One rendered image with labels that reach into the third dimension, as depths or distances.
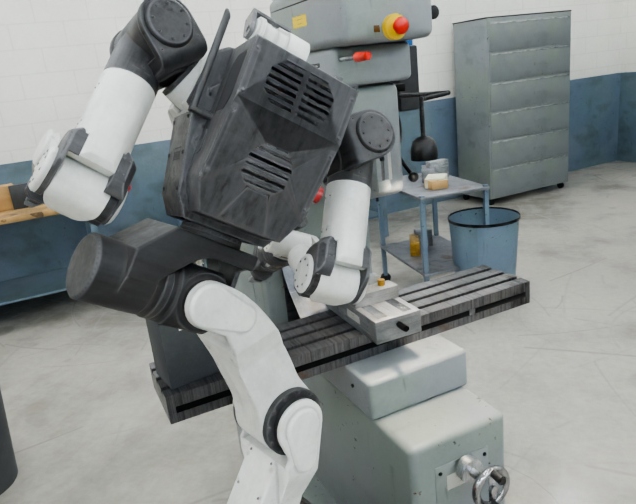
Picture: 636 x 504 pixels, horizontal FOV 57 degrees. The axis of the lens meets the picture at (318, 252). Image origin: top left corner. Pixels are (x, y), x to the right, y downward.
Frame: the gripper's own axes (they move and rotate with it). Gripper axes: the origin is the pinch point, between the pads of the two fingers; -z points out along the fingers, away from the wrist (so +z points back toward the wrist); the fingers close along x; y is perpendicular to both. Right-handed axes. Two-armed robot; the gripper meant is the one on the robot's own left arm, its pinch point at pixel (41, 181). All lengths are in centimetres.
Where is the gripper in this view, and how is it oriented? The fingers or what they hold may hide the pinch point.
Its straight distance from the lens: 148.3
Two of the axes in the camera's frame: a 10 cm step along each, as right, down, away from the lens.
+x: 2.7, -9.0, 3.4
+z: 6.1, -1.1, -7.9
